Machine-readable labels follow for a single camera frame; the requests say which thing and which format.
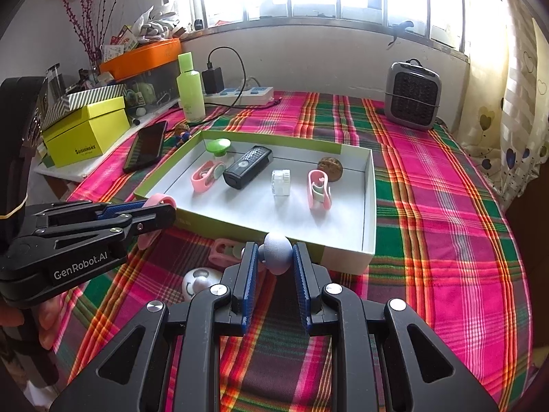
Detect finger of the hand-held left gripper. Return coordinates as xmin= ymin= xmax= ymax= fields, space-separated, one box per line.
xmin=26 ymin=199 xmax=151 ymax=225
xmin=36 ymin=204 xmax=177 ymax=252

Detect yellow-green cardboard box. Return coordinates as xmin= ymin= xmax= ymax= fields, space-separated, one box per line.
xmin=42 ymin=96 xmax=131 ymax=169

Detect green white suction knob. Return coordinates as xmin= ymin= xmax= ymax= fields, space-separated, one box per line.
xmin=205 ymin=138 xmax=233 ymax=164

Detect grey space heater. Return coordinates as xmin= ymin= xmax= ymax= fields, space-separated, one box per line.
xmin=383 ymin=61 xmax=443 ymax=132

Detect small clear plastic jar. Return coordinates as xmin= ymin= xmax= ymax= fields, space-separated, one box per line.
xmin=271 ymin=169 xmax=291 ymax=197

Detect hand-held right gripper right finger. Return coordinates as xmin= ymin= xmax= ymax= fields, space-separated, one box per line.
xmin=292 ymin=241 xmax=500 ymax=412

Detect white round knob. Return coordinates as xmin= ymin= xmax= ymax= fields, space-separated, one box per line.
xmin=244 ymin=232 xmax=296 ymax=276

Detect clear plastic tank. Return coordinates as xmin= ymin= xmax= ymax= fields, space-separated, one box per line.
xmin=98 ymin=58 xmax=183 ymax=108

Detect pink clip with white insert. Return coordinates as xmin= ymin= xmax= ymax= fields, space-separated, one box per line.
xmin=307 ymin=169 xmax=333 ymax=211

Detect heart print curtain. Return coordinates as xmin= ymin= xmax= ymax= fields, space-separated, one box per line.
xmin=465 ymin=0 xmax=549 ymax=207

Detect light green lotion bottle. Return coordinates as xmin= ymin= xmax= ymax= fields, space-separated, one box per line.
xmin=177 ymin=53 xmax=207 ymax=123

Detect orange plastic tray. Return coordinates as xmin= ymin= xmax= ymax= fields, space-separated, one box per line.
xmin=100 ymin=38 xmax=182 ymax=81

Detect person's left hand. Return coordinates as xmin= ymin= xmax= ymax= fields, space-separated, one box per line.
xmin=0 ymin=298 xmax=65 ymax=350

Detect black window latch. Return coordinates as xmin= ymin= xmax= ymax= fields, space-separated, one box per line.
xmin=388 ymin=21 xmax=412 ymax=46

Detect green cardboard box tray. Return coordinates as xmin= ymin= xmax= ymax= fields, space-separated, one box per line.
xmin=134 ymin=130 xmax=377 ymax=274

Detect white power strip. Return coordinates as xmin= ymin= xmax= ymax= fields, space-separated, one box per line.
xmin=201 ymin=86 xmax=275 ymax=106

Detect dried flower branches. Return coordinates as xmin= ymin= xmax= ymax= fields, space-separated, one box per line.
xmin=60 ymin=0 xmax=129 ymax=65

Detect black smartphone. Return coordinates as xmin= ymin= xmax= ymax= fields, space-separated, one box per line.
xmin=123 ymin=121 xmax=169 ymax=173

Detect pink plastic clip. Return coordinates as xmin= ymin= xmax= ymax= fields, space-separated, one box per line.
xmin=209 ymin=238 xmax=247 ymax=269
xmin=136 ymin=194 xmax=178 ymax=250

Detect green ceramic figurine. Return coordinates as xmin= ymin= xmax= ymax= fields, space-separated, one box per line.
xmin=129 ymin=83 xmax=157 ymax=108

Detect white plastic bag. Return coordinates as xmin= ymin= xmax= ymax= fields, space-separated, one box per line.
xmin=129 ymin=4 xmax=185 ymax=44

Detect pink green plaid blanket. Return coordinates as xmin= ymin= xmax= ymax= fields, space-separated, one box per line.
xmin=26 ymin=90 xmax=537 ymax=412

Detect black rectangular remote device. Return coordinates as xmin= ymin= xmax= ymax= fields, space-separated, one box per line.
xmin=222 ymin=146 xmax=273 ymax=190

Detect colourful paper boxes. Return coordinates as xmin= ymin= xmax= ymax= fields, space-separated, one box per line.
xmin=101 ymin=26 xmax=140 ymax=63

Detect white panda face toy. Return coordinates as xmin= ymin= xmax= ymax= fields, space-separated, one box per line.
xmin=182 ymin=267 xmax=224 ymax=303

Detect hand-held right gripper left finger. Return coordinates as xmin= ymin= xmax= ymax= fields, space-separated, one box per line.
xmin=49 ymin=242 xmax=260 ymax=412

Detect grey striped box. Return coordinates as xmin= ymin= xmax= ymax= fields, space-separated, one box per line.
xmin=43 ymin=83 xmax=128 ymax=131

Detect black charger adapter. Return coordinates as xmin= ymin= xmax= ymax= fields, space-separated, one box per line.
xmin=201 ymin=66 xmax=224 ymax=95

